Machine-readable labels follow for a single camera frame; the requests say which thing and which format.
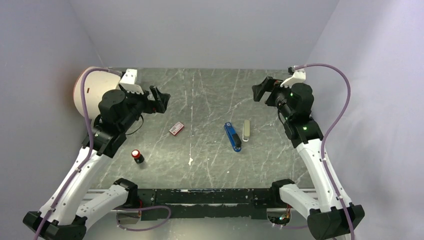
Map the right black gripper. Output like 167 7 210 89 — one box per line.
251 76 297 121

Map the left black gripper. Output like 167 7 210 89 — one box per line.
119 84 170 131

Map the red white staple box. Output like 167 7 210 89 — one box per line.
169 121 185 137

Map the blue black stapler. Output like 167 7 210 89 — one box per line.
224 122 242 152

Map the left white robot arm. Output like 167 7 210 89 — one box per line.
23 86 171 240

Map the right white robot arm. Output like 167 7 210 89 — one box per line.
252 76 365 240

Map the beige white stapler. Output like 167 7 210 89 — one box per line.
242 120 251 142

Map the cream cylindrical container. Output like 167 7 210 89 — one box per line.
73 66 121 120

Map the black bottle red cap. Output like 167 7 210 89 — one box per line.
131 149 145 164

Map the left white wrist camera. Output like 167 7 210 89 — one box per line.
119 68 144 95

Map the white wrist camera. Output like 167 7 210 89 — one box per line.
119 68 144 95
279 69 306 88

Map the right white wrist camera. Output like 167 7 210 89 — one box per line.
279 69 306 88

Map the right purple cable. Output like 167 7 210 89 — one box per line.
288 63 356 240

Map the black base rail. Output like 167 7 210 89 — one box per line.
138 188 287 221

